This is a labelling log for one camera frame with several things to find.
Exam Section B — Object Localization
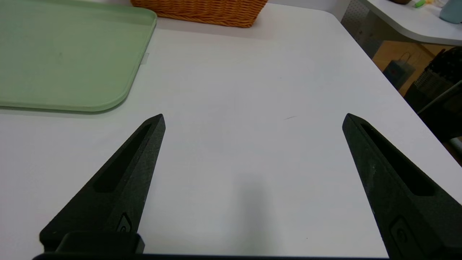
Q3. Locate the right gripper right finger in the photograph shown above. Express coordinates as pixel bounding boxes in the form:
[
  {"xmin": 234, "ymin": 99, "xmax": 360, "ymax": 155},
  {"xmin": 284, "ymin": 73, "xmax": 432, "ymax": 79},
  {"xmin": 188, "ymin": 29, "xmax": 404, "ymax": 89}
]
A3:
[{"xmin": 342, "ymin": 113, "xmax": 462, "ymax": 257}]

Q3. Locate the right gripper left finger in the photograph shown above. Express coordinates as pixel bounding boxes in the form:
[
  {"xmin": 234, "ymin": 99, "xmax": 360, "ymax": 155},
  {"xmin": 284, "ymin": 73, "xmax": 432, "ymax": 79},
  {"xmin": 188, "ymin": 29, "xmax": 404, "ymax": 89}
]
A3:
[{"xmin": 39, "ymin": 114, "xmax": 166, "ymax": 253}]

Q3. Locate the orange wicker basket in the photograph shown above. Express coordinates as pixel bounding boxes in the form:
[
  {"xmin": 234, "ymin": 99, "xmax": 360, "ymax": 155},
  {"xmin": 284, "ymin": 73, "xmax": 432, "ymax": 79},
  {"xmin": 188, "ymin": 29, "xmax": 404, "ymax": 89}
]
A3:
[{"xmin": 130, "ymin": 0, "xmax": 269, "ymax": 29}]

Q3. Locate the black mesh office chair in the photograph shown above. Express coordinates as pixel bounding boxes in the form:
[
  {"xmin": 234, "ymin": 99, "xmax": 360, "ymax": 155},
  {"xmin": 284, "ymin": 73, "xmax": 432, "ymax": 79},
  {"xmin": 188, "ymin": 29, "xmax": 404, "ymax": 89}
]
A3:
[{"xmin": 404, "ymin": 46, "xmax": 462, "ymax": 145}]

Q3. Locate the blue paper shopping bag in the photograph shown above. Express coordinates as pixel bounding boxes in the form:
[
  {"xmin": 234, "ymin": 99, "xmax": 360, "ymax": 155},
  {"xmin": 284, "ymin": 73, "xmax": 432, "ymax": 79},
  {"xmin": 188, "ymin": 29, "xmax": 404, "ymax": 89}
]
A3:
[{"xmin": 383, "ymin": 52, "xmax": 417, "ymax": 91}]

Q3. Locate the light green plastic tray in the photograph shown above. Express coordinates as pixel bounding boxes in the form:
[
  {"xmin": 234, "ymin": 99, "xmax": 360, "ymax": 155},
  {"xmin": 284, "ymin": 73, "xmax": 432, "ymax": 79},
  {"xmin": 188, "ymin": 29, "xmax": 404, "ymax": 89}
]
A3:
[{"xmin": 0, "ymin": 0, "xmax": 158, "ymax": 113}]

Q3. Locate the white side table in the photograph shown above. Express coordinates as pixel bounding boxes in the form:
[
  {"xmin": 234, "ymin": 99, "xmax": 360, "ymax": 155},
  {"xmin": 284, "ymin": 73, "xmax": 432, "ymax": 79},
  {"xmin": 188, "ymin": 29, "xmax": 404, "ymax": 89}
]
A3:
[{"xmin": 363, "ymin": 0, "xmax": 462, "ymax": 47}]

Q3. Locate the light blue container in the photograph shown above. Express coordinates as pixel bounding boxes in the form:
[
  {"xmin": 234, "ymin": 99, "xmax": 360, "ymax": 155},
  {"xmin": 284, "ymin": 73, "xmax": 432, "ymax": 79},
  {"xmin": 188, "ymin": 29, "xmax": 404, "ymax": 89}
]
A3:
[{"xmin": 439, "ymin": 0, "xmax": 462, "ymax": 24}]

